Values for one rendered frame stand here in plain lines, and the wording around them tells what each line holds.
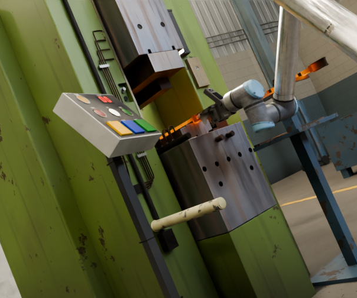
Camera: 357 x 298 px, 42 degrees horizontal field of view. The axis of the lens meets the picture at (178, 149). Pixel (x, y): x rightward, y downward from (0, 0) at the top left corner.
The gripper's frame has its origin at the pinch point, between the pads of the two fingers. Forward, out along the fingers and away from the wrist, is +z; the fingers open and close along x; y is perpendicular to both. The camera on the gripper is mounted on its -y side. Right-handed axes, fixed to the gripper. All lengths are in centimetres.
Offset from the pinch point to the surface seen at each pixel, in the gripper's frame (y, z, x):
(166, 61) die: -30.5, 3.1, -2.9
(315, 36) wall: -165, 372, 850
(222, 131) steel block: 11.1, -3.0, 6.9
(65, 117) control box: -11, -12, -74
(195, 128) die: 4.6, 3.0, -3.0
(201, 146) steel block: 14.3, -3.1, -10.3
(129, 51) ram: -40.4, 8.5, -17.5
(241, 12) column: -284, 454, 738
